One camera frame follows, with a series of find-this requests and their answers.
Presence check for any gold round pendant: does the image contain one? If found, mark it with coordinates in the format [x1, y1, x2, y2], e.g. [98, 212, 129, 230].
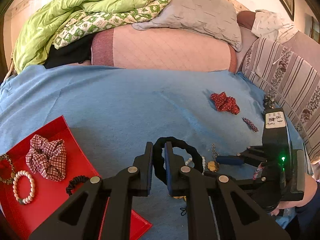
[207, 143, 220, 172]

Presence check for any small black hair tie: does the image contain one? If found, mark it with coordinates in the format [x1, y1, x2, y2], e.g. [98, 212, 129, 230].
[65, 175, 91, 197]

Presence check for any red plaid scrunchie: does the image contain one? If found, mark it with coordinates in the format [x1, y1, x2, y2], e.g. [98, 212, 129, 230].
[25, 134, 67, 182]

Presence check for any pink pearl bracelet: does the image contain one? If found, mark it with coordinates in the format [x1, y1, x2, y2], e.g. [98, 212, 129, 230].
[12, 169, 36, 205]

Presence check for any brown beaded bracelet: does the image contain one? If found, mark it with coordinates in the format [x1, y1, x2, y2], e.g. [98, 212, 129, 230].
[0, 153, 16, 185]

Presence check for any red jewelry tray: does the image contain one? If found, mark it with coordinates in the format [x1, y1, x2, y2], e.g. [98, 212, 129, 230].
[1, 116, 151, 239]

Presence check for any small purple hair clip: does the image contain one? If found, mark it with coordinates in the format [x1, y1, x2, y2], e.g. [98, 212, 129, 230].
[242, 117, 259, 132]

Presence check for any red dotted scrunchie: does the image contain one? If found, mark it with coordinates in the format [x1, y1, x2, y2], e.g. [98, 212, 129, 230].
[210, 92, 240, 115]

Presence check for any black grey scrunchie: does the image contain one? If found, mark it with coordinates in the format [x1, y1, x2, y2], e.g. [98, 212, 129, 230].
[263, 94, 275, 110]

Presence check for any striped floral sofa cover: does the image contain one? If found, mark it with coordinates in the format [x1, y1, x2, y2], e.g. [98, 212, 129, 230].
[241, 37, 319, 164]

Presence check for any blue bed blanket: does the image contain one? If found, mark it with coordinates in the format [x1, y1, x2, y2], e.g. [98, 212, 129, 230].
[1, 66, 263, 177]

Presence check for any white patterned cloth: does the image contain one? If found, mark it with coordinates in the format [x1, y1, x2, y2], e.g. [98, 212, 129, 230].
[251, 10, 299, 43]

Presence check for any pink bolster cushion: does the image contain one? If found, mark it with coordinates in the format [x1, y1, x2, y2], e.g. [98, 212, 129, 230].
[91, 25, 238, 72]

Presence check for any grey pillow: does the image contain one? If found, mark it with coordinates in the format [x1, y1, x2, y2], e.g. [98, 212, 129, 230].
[132, 0, 242, 52]

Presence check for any black folded cloth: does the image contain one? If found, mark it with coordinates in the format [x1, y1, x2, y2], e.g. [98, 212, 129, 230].
[43, 34, 95, 69]

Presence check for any green quilted comforter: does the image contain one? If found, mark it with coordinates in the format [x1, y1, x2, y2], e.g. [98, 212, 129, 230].
[11, 0, 171, 73]

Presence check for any white bead bracelet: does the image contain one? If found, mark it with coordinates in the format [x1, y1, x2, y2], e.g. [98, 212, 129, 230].
[184, 155, 207, 176]

